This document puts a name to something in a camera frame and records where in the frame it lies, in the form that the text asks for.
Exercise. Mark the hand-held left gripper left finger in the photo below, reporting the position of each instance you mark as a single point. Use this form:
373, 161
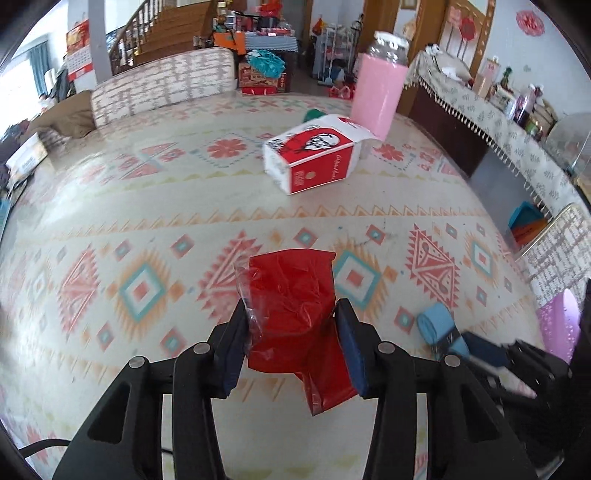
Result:
228, 360

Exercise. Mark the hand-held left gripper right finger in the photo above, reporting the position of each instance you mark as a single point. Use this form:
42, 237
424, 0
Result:
353, 357

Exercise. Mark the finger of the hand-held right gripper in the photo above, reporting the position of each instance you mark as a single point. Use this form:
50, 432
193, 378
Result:
487, 350
508, 384

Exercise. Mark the red plastic bag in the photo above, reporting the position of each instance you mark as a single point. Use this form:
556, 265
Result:
291, 304

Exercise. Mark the patterned armchair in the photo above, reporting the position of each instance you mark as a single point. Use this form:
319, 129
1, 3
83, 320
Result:
561, 249

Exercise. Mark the teal box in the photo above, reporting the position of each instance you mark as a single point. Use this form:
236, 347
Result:
526, 224

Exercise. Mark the patterned rug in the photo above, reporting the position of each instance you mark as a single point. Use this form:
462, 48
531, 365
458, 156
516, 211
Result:
184, 221

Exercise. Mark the red white cardboard box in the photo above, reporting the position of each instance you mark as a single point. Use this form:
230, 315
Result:
318, 152

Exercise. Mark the clear food cover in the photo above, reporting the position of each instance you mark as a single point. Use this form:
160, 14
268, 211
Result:
570, 145

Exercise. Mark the dark wooden cabinet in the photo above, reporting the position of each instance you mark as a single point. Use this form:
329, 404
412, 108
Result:
443, 129

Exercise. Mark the side table with lace cloth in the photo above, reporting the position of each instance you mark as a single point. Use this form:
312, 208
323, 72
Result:
498, 124

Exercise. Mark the dark bottle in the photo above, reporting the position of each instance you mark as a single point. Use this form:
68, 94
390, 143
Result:
523, 108

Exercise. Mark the pink tall container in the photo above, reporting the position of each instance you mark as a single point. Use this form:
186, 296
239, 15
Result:
378, 87

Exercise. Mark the red gift box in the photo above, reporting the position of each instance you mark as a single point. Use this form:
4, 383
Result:
263, 81

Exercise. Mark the brown cardboard box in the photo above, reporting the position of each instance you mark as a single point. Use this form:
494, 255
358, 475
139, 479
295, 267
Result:
25, 157

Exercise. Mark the brown cushion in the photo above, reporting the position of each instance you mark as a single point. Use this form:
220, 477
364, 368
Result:
64, 115

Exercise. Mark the teal bag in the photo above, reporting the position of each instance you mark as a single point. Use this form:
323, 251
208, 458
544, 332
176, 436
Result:
265, 64

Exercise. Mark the wooden staircase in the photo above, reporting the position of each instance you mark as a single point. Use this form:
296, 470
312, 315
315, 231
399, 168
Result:
161, 39

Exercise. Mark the red wall decoration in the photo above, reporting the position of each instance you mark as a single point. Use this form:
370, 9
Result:
530, 23

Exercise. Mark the red wall calendar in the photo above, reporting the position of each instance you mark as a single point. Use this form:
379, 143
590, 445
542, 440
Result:
78, 50

